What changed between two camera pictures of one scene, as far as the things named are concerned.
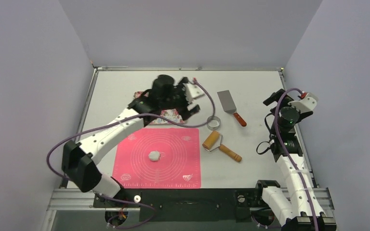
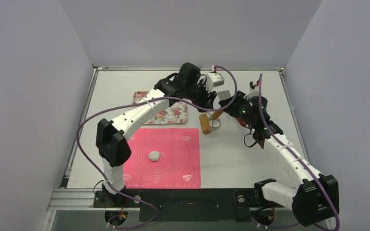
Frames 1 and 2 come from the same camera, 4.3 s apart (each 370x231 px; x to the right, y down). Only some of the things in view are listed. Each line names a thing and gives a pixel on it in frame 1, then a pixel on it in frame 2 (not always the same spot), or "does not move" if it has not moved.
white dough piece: [154, 156] does not move
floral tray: [172, 113] does not move
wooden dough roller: [214, 141] to [206, 127]
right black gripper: [274, 101] to [231, 104]
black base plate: [184, 205] does not move
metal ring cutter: [213, 122] does not move
